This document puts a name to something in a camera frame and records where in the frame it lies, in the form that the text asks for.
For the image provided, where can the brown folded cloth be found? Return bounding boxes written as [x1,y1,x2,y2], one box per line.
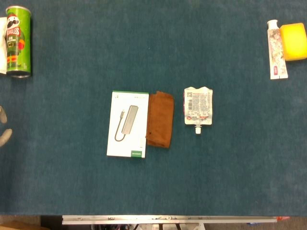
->
[145,91,175,150]

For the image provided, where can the white spout pouch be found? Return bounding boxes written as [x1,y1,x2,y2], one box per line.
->
[183,86,213,135]

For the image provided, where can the white USB hub box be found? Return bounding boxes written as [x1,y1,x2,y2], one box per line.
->
[106,90,150,159]

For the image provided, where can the blue felt table cover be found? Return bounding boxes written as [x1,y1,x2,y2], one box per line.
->
[0,0,307,216]

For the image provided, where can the white toothpaste tube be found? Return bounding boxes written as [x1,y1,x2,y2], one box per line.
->
[267,19,289,80]

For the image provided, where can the green Pringles can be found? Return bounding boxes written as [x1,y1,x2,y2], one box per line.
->
[5,6,32,79]

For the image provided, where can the yellow sponge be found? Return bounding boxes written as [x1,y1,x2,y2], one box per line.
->
[279,23,307,62]

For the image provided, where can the brown cardboard box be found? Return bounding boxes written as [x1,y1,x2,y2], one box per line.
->
[0,220,51,230]

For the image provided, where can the aluminium table edge rail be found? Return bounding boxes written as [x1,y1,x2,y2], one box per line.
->
[61,215,278,225]

